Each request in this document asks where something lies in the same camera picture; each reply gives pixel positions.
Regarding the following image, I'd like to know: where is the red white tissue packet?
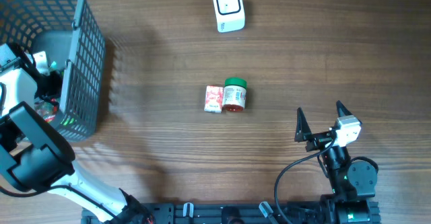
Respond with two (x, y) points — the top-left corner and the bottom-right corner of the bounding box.
(204, 85), (224, 113)

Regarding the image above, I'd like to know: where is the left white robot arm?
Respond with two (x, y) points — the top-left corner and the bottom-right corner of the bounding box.
(1, 43), (155, 223)

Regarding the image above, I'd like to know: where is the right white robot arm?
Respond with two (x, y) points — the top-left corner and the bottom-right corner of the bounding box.
(288, 101), (381, 223)

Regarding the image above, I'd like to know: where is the white barcode scanner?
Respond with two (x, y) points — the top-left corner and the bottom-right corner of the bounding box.
(213, 0), (245, 33)

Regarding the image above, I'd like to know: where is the green lid jar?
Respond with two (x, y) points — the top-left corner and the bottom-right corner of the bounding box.
(223, 77), (247, 112)

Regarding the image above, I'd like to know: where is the green candy bag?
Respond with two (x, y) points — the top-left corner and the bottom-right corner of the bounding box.
(35, 99), (59, 122)

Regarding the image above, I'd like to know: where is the teal snack packet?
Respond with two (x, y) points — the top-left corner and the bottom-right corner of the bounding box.
(49, 61), (58, 71)

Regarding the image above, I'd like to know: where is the grey plastic mesh basket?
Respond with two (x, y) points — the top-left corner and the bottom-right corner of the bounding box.
(1, 0), (106, 141)

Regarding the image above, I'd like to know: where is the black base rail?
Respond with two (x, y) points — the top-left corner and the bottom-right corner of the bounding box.
(144, 201), (382, 224)

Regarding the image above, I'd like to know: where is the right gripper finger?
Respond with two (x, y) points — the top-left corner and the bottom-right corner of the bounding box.
(336, 100), (352, 117)
(294, 108), (312, 142)

